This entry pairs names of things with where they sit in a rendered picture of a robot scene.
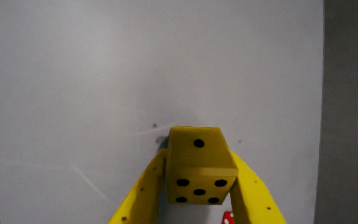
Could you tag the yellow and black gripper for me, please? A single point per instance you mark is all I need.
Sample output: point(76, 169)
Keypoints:
point(251, 201)

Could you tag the red die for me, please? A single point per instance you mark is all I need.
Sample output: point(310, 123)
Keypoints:
point(228, 218)

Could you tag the yellow die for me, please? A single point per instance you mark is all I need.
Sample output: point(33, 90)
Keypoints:
point(200, 168)

